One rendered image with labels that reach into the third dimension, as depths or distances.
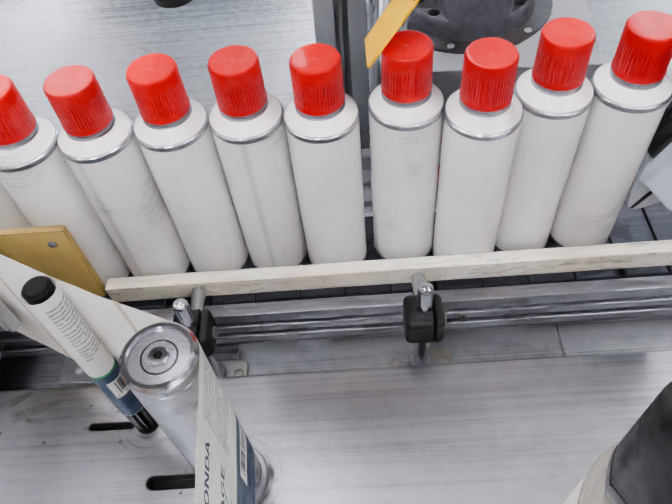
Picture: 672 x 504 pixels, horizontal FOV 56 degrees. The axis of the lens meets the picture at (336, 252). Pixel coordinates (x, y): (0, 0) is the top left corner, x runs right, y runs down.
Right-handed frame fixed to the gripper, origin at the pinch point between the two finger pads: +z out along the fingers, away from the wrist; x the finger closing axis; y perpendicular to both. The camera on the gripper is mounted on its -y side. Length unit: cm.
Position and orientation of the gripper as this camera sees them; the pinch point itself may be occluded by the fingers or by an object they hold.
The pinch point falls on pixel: (638, 188)
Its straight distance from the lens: 56.1
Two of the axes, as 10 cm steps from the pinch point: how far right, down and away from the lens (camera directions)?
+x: 9.0, 2.4, 3.7
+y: 0.3, 8.0, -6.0
